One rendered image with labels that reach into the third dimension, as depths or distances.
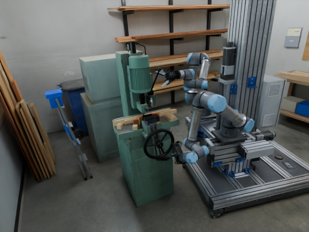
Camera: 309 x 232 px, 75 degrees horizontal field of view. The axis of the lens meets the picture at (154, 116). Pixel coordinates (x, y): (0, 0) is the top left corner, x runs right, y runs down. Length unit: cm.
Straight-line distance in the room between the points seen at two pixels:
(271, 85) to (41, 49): 336
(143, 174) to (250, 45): 150
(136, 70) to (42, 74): 247
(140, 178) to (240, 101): 120
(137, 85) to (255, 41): 103
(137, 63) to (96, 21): 239
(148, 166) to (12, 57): 284
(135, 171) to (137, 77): 90
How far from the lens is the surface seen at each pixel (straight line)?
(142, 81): 175
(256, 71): 199
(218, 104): 137
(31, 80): 399
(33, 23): 392
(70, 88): 338
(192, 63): 217
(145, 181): 214
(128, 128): 184
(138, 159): 195
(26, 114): 270
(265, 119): 218
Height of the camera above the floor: 173
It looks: 24 degrees down
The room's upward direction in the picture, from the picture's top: 4 degrees counter-clockwise
